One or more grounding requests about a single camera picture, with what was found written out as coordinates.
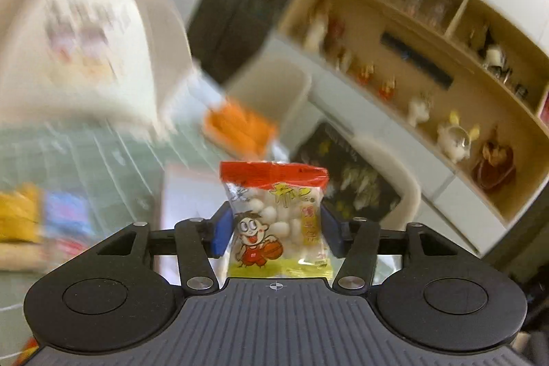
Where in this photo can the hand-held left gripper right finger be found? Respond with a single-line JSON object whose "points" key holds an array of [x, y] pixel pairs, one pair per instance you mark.
{"points": [[332, 233]]}

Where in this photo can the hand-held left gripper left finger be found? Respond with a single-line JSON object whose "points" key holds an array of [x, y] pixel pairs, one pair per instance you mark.
{"points": [[221, 231]]}

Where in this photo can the red-topped cartoon snack packet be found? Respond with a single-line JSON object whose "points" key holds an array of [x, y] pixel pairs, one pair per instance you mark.
{"points": [[274, 220]]}

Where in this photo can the white sheet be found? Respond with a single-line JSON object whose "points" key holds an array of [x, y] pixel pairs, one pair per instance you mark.
{"points": [[188, 194]]}

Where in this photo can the black printed cushion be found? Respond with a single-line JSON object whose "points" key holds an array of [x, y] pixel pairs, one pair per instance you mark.
{"points": [[356, 177]]}

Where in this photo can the white chair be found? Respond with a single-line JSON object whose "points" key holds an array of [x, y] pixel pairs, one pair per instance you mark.
{"points": [[407, 186], [274, 91]]}

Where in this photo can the orange snack packet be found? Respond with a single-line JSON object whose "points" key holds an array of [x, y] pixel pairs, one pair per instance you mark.
{"points": [[240, 126]]}

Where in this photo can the white cabinet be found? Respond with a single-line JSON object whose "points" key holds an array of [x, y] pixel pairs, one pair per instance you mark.
{"points": [[454, 198]]}

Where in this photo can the green cutting mat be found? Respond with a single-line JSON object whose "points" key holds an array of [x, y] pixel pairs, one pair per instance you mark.
{"points": [[107, 164]]}

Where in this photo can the small white figurine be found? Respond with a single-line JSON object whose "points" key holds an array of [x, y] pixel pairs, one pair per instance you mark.
{"points": [[419, 108]]}

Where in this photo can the white rabbit figurine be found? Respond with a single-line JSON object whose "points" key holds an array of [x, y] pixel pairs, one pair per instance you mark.
{"points": [[454, 138]]}

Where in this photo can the blue snack packet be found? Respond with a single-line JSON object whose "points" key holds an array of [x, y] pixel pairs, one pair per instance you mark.
{"points": [[66, 216]]}

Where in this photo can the red figurine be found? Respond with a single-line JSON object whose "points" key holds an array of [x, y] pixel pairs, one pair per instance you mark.
{"points": [[388, 88], [366, 74]]}

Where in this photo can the brown figurine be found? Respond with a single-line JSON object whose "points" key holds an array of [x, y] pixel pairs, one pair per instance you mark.
{"points": [[495, 162]]}

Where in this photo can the wooden shelf unit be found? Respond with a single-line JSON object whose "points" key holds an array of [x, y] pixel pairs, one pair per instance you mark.
{"points": [[463, 100]]}

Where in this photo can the black bar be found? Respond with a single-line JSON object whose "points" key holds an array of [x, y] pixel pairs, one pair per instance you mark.
{"points": [[416, 58]]}

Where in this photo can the yellow snack packet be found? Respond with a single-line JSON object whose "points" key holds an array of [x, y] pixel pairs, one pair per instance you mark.
{"points": [[17, 216]]}

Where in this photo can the white bottle figurine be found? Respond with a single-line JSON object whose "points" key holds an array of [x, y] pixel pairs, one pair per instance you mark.
{"points": [[316, 29]]}

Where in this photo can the white printed bag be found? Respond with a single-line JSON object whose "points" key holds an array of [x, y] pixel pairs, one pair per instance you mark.
{"points": [[94, 48]]}

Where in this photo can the white mug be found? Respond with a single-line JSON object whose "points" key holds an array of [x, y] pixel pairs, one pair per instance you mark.
{"points": [[494, 55]]}

